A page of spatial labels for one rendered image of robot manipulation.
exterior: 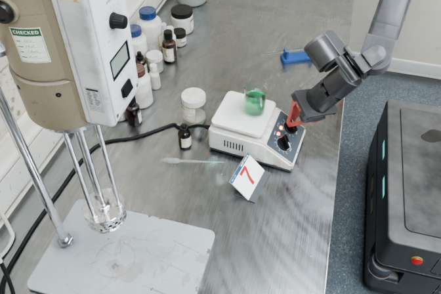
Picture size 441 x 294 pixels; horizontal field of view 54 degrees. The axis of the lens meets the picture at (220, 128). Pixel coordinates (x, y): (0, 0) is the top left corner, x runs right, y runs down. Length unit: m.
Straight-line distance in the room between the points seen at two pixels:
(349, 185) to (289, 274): 1.17
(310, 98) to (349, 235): 1.00
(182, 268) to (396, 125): 1.15
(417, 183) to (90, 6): 1.33
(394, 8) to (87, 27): 0.63
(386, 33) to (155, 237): 0.59
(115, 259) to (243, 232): 0.25
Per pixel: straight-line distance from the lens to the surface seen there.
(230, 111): 0.97
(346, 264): 1.76
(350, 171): 2.03
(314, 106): 0.92
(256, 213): 0.91
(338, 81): 0.87
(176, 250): 0.85
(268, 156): 0.95
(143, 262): 0.85
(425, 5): 2.48
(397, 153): 1.66
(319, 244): 0.89
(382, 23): 0.89
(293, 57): 1.29
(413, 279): 1.59
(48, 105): 0.51
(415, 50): 2.61
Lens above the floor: 1.50
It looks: 45 degrees down
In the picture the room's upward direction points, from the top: 1 degrees clockwise
